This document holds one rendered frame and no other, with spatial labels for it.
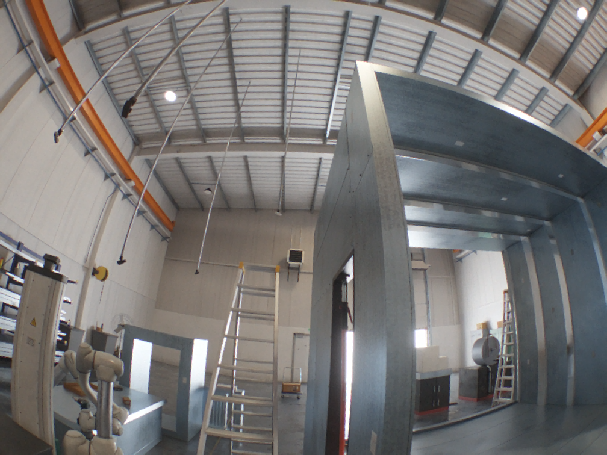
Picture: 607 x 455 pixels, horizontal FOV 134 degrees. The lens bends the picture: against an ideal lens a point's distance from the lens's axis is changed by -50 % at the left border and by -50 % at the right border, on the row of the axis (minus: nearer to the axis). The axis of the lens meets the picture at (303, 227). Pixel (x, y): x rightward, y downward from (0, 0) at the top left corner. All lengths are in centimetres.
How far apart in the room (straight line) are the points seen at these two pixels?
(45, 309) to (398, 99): 248
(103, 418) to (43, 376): 43
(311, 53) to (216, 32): 251
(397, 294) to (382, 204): 32
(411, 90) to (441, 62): 602
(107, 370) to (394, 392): 152
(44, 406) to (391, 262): 186
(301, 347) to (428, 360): 655
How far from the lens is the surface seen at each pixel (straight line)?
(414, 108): 190
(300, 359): 1141
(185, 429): 410
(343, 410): 163
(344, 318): 158
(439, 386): 633
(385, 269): 84
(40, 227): 758
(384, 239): 88
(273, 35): 708
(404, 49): 740
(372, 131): 118
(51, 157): 773
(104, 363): 177
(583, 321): 420
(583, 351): 425
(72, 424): 255
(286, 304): 1154
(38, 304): 174
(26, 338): 181
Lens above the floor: 166
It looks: 26 degrees up
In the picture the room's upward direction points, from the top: 3 degrees clockwise
